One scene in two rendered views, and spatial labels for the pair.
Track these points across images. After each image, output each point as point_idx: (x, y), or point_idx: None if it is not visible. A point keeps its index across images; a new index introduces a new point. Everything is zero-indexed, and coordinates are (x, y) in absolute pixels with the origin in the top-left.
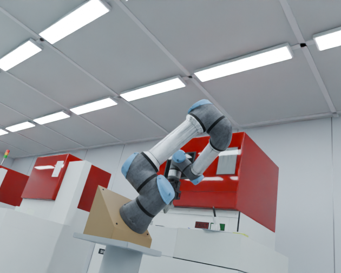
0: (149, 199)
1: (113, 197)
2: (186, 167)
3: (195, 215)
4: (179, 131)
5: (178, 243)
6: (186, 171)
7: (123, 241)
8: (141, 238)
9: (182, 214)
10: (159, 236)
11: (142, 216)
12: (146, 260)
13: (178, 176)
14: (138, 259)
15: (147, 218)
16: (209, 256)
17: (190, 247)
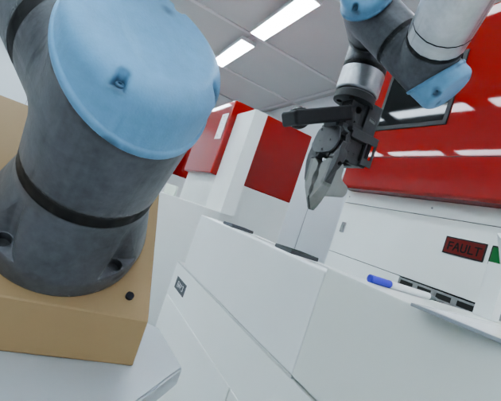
0: (33, 119)
1: (17, 133)
2: (391, 33)
3: (447, 221)
4: None
5: (316, 331)
6: (390, 55)
7: None
8: (63, 317)
9: (412, 214)
10: (273, 284)
11: (29, 217)
12: (232, 347)
13: (370, 85)
14: None
15: (64, 231)
16: None
17: (352, 371)
